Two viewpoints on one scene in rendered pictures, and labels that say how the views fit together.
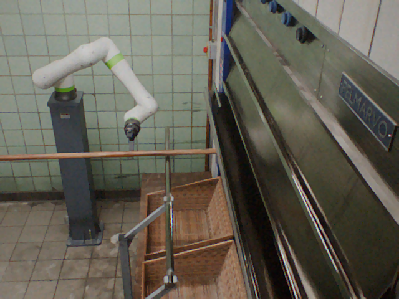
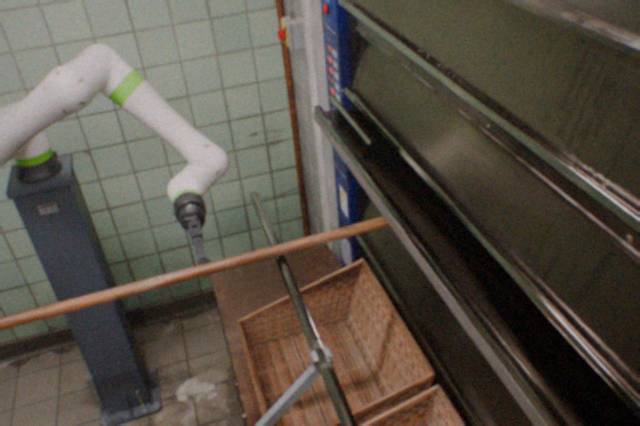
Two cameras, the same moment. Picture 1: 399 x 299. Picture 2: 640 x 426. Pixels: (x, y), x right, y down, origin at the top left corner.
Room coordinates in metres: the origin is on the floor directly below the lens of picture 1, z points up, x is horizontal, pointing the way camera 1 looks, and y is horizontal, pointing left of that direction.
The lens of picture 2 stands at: (0.64, 0.25, 2.19)
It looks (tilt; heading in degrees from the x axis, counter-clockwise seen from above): 34 degrees down; 351
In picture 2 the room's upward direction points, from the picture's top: 6 degrees counter-clockwise
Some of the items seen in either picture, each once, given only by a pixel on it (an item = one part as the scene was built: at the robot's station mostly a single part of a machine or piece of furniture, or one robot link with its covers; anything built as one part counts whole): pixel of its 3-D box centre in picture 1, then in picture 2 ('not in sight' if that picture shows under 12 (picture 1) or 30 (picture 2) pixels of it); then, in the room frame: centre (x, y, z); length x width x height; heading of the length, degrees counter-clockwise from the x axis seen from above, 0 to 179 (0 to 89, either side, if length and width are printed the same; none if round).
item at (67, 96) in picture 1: (66, 89); (37, 157); (2.68, 0.90, 1.23); 0.26 x 0.15 x 0.06; 6
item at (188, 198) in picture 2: (133, 127); (191, 209); (2.23, 0.39, 1.19); 0.12 x 0.06 x 0.09; 95
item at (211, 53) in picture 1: (212, 50); (293, 32); (2.89, -0.08, 1.46); 0.10 x 0.07 x 0.10; 5
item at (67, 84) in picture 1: (61, 75); (21, 133); (2.61, 0.90, 1.36); 0.16 x 0.13 x 0.19; 155
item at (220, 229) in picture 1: (186, 222); (327, 360); (1.94, 0.07, 0.72); 0.56 x 0.49 x 0.28; 5
